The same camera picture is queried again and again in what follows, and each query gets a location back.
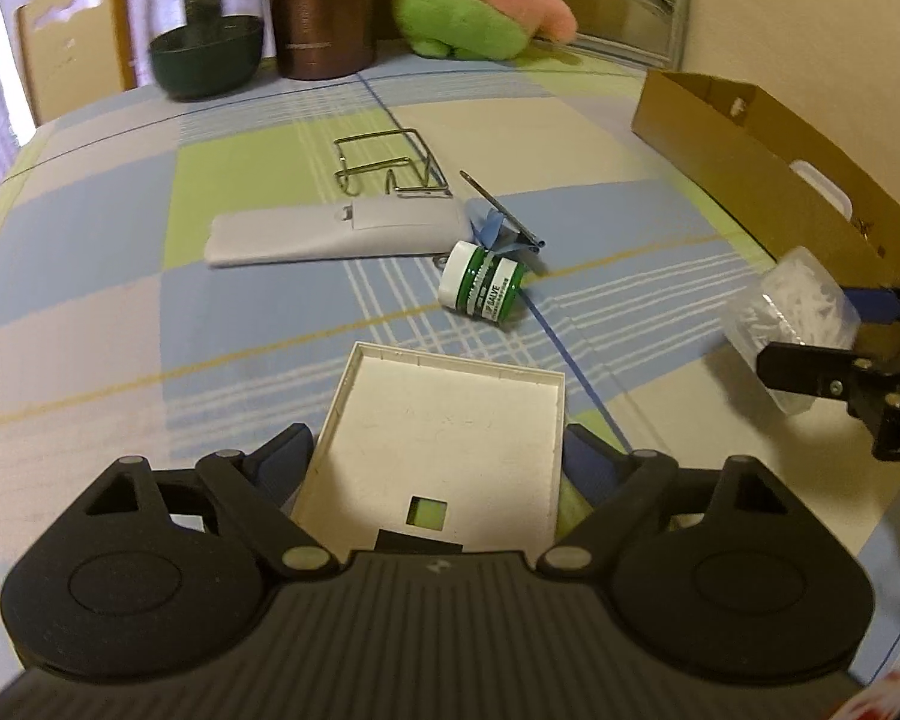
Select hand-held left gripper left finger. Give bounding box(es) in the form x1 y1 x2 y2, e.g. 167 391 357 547
82 424 338 580

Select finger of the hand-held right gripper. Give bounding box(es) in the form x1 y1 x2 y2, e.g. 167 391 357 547
840 274 900 327
756 341 900 462

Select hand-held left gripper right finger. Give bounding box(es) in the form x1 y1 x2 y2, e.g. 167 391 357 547
538 424 796 578

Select clear cotton swab box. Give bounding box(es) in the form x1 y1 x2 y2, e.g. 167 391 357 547
724 246 863 417

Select square white night light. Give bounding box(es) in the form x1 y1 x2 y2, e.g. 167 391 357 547
791 160 854 220

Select white box lid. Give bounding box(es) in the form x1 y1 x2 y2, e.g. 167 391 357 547
289 341 569 552

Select green and white jar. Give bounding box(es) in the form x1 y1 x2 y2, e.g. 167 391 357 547
439 238 530 329

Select brown cardboard box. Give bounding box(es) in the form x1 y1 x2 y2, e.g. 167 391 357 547
631 71 900 293

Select white remote control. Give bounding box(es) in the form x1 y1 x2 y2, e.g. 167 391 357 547
204 195 470 269

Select blue binder clip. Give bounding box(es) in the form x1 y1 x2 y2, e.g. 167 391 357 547
459 170 548 256

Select metal wire rack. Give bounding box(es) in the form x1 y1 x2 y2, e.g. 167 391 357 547
332 129 451 200

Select plaid tablecloth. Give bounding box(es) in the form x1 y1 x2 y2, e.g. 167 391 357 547
0 52 900 691

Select dark glass jar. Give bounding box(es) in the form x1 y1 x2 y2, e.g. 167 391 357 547
148 0 265 102

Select brown metal thermos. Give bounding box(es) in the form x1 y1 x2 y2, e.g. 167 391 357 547
266 0 380 81

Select cream wooden chair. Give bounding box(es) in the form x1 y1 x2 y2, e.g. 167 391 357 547
15 0 137 128

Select pink starfish plush toy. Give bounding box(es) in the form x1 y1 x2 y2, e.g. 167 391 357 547
386 0 580 61

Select glass picture frame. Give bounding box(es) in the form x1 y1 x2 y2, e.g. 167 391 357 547
547 0 692 70

